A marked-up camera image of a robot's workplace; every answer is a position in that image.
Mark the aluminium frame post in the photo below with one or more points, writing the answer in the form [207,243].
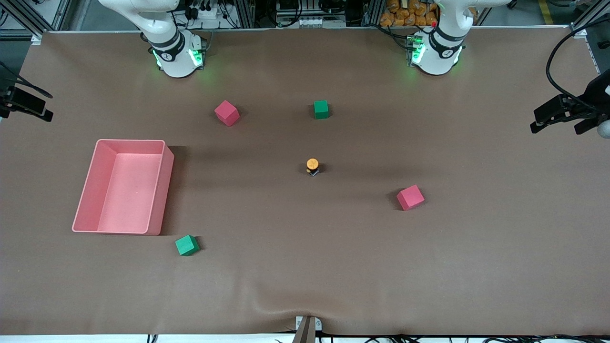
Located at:
[244,14]
[371,12]

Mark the aluminium frame profile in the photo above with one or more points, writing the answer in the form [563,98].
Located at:
[579,29]
[28,21]

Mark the orange black push button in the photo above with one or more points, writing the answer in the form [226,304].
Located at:
[312,165]

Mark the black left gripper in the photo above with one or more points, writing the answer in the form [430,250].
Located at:
[592,96]

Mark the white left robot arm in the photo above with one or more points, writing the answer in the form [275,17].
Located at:
[438,57]

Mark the orange packets pile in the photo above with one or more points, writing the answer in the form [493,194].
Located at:
[405,16]

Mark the pink foam cube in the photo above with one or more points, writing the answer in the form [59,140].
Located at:
[410,198]
[227,113]

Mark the pink plastic bin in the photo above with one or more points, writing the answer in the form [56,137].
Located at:
[128,200]

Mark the green foam cube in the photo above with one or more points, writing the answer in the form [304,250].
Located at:
[321,109]
[187,246]

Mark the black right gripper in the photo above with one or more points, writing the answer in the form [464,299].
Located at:
[5,98]

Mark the brown table cover sheet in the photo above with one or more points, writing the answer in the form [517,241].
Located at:
[305,267]

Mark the white power strip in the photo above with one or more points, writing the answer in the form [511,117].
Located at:
[209,13]

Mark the metal table clamp bracket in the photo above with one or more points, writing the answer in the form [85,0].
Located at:
[307,331]

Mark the white terminal block row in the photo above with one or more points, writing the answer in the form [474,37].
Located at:
[300,22]

